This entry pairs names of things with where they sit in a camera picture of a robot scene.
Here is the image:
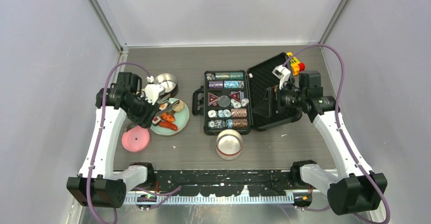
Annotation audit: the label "light green plate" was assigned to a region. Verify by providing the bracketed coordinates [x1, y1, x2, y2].
[150, 104, 190, 136]

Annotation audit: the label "red sausage toy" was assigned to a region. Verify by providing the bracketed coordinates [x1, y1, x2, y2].
[158, 121, 178, 131]

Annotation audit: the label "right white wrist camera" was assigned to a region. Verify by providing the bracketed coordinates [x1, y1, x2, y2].
[272, 65, 291, 90]

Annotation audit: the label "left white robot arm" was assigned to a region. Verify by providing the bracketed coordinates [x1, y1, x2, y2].
[66, 72, 165, 208]

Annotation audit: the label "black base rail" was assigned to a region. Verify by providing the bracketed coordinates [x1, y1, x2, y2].
[134, 169, 319, 197]

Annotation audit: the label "round bread bun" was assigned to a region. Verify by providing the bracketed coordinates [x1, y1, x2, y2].
[173, 100, 185, 112]

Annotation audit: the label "white red steel lunch box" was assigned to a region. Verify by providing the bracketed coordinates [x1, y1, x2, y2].
[215, 129, 243, 160]

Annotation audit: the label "black metal tongs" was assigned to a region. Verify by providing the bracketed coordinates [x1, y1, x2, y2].
[126, 93, 181, 131]

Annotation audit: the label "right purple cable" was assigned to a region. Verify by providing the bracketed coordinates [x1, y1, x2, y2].
[282, 44, 391, 224]

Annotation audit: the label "sushi roll orange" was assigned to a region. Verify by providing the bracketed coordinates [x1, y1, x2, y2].
[159, 102, 169, 111]

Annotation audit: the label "sushi roll red centre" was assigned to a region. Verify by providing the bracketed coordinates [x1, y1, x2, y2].
[152, 116, 162, 126]

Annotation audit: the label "steel bowl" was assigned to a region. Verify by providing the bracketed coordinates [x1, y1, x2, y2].
[154, 73, 178, 97]

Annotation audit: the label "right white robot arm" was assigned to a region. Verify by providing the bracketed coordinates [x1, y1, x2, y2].
[258, 66, 387, 215]

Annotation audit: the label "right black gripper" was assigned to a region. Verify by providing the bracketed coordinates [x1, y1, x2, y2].
[253, 80, 306, 117]

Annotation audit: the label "pink round lid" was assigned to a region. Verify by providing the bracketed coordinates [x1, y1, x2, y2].
[121, 126, 150, 152]

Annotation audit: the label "yellow red emergency stop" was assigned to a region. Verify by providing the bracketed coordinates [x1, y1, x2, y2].
[287, 52, 305, 76]

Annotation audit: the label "black poker chip case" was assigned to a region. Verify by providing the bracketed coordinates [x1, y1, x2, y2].
[192, 52, 302, 135]

